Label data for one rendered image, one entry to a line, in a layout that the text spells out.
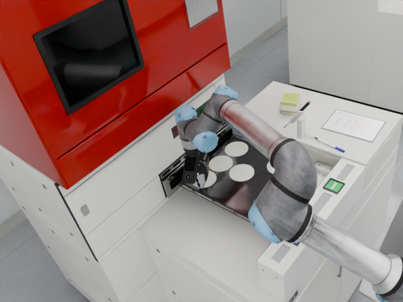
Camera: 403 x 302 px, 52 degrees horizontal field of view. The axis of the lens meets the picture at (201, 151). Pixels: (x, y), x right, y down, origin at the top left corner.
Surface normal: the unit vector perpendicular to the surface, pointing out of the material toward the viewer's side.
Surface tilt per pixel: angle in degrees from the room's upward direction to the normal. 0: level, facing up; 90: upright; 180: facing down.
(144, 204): 90
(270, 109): 0
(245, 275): 0
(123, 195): 90
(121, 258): 90
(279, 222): 68
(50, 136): 90
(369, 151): 0
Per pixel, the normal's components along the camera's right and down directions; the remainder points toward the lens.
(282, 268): -0.16, -0.76
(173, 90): 0.75, 0.32
